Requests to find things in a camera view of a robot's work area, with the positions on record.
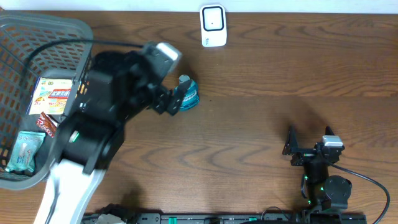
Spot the teal mouthwash bottle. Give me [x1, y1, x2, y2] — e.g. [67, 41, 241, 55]
[178, 75, 200, 111]

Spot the orange red snack bar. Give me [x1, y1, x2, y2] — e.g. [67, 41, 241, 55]
[36, 112, 59, 138]

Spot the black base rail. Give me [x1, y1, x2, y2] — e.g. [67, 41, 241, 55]
[80, 204, 367, 224]

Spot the yellow snack bag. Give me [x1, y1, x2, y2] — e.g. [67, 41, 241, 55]
[27, 78, 72, 115]

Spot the white barcode scanner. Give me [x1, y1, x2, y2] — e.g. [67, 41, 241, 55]
[200, 4, 228, 47]

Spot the left camera cable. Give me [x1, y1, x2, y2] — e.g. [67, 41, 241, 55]
[23, 38, 144, 78]

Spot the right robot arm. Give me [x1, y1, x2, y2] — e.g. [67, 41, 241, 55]
[282, 126, 352, 212]

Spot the grey plastic shopping basket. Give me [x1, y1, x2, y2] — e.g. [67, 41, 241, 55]
[1, 12, 93, 190]

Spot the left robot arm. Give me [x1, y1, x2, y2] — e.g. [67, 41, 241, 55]
[35, 49, 188, 223]

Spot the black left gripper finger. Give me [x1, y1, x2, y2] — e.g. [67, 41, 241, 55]
[166, 80, 192, 116]
[150, 86, 172, 114]

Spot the teal wet wipes pack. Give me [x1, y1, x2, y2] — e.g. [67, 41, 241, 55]
[6, 131, 46, 172]

